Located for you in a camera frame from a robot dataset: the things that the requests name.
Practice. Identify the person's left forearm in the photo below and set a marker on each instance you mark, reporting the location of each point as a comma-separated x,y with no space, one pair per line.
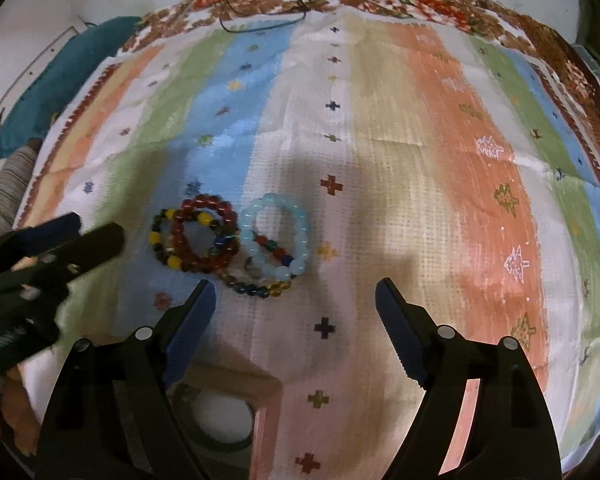
17,410

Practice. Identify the white patterned sheet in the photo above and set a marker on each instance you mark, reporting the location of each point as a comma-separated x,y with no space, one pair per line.
10,85

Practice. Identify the teal cushion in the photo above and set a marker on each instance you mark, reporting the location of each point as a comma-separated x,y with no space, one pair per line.
45,90

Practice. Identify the grey ribbed cloth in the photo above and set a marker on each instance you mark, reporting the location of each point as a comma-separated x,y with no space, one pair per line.
2,195

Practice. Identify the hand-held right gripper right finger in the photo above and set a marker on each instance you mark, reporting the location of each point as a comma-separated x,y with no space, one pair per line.
399,337

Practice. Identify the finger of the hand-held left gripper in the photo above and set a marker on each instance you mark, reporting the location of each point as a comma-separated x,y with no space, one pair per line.
40,232
92,246

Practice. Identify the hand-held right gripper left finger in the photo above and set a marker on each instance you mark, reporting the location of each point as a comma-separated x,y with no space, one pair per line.
195,327

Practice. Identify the colourful striped cloth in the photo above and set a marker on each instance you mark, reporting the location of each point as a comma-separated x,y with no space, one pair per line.
370,150

